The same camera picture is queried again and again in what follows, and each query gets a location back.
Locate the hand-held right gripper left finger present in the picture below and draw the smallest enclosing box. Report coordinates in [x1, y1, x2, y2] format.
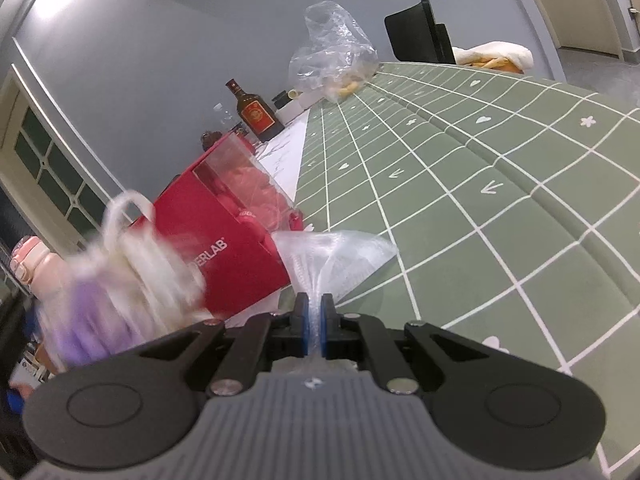
[135, 292, 310, 396]

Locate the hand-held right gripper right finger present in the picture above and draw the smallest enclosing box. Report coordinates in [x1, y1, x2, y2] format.
[320, 292, 501, 396]

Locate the red box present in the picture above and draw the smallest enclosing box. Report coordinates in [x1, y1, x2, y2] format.
[152, 132, 306, 321]

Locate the purple rose bouquet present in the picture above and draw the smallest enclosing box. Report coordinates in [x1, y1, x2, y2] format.
[37, 189, 398, 366]

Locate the pink soft toy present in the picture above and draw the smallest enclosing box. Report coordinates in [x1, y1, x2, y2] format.
[220, 165, 293, 231]

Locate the white printed table runner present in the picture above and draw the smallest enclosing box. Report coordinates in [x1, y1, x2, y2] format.
[257, 120, 310, 201]

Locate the green checked tablecloth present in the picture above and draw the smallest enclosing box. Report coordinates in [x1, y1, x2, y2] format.
[285, 60, 640, 478]

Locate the white flat box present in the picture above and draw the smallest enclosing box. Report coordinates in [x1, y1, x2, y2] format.
[277, 97, 323, 123]

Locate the brown liquor bottle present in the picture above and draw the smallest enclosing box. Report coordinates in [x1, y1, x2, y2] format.
[225, 78, 285, 142]

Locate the clear plastic bottle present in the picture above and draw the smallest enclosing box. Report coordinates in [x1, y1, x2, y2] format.
[214, 103, 246, 133]

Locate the pink water bottle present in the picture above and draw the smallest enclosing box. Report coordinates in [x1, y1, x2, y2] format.
[10, 237, 71, 321]

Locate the clear plastic bag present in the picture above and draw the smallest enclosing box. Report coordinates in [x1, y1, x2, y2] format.
[289, 2, 379, 103]

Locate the glass-paned door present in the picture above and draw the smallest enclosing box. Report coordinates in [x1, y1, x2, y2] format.
[0, 67, 126, 261]

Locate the black chair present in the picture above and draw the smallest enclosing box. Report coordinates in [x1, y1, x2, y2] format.
[384, 0, 457, 65]

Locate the orange and red carton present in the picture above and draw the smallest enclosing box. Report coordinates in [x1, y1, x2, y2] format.
[465, 57, 523, 73]

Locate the cream blanket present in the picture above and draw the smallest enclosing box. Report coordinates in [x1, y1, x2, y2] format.
[452, 40, 533, 73]

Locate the beige door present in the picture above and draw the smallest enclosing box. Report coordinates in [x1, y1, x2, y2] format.
[520, 0, 626, 58]

